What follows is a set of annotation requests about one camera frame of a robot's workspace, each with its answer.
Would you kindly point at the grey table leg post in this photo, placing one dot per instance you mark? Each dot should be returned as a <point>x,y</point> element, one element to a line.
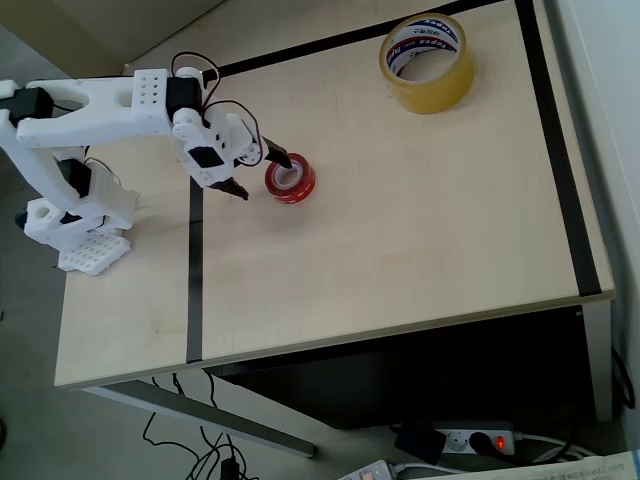
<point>599,360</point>

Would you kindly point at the small black floor plug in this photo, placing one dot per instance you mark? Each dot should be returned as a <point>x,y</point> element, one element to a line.
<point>229,471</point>

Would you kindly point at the black power adapter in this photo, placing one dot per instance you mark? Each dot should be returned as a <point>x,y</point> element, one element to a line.
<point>419,444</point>

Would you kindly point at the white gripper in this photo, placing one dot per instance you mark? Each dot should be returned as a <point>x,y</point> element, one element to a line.
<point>251,153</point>

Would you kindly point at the red tape roll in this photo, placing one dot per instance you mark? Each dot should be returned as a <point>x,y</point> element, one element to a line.
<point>300,192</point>

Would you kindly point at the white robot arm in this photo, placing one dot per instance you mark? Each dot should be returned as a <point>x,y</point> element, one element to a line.
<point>100,110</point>

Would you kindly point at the black round plug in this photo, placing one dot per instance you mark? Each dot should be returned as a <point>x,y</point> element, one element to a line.
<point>480,443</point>

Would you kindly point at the yellow tape roll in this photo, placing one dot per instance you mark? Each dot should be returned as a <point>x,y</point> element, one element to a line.
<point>435,97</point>

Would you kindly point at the white printed paper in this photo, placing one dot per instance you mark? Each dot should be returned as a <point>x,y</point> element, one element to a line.
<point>575,470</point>

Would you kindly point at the grey table leg bar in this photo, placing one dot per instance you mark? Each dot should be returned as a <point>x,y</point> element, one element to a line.
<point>215,412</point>

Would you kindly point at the white power strip red switch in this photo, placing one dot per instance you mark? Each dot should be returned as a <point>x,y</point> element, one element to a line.
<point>457,442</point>

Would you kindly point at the light wooden panel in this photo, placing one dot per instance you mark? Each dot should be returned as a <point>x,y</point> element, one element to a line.
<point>90,30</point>

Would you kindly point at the white power strip orange switch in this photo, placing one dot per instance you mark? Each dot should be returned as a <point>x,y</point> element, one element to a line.
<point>367,472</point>

